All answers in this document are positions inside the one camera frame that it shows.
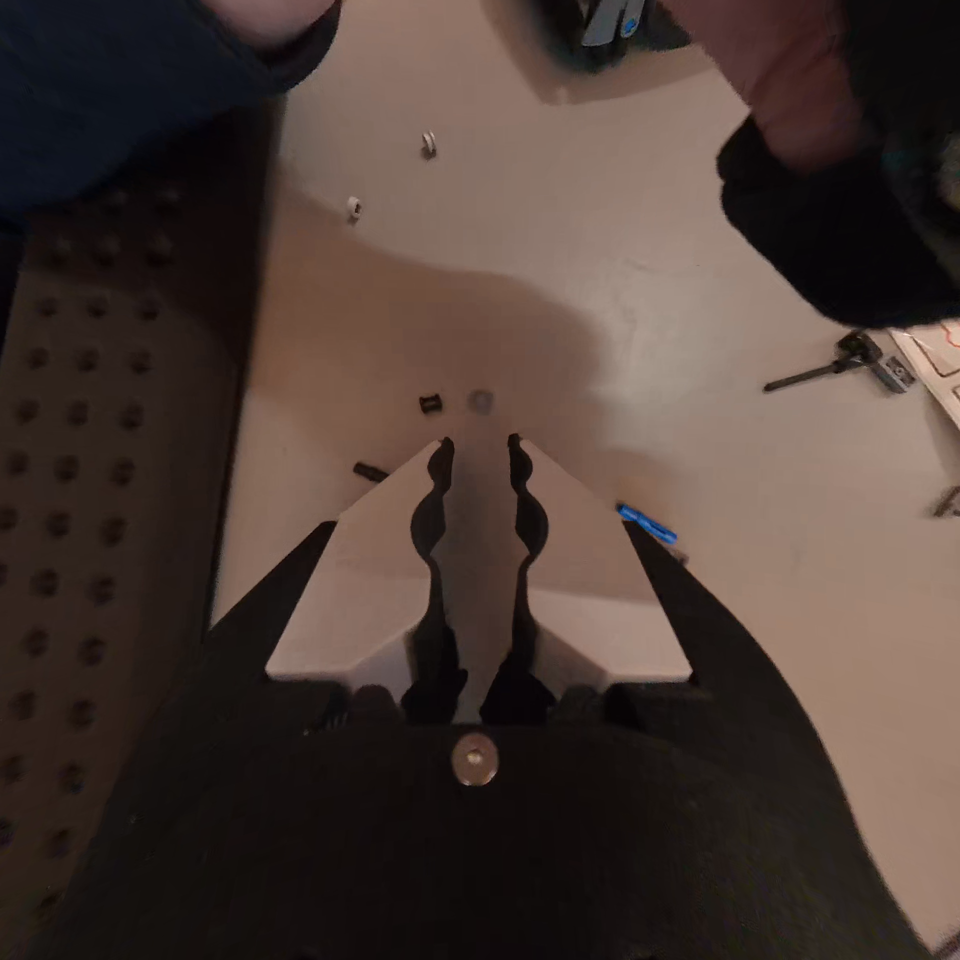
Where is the person's left forearm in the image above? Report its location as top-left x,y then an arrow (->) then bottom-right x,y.
0,0 -> 345,226

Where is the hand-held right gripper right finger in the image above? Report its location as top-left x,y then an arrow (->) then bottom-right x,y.
507,433 -> 693,710

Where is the person's left hand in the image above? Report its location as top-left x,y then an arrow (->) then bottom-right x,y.
660,0 -> 879,172

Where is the white sticker sheet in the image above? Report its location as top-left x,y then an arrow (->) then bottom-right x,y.
888,318 -> 960,432

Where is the long blue lego pin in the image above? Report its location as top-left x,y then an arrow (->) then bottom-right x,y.
616,504 -> 678,545

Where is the partly built lego model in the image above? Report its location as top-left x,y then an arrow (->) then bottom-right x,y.
525,0 -> 695,76

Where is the black axle with connector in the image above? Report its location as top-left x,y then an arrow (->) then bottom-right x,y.
761,330 -> 885,395

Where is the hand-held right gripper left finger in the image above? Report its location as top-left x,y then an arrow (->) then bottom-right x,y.
264,437 -> 456,717

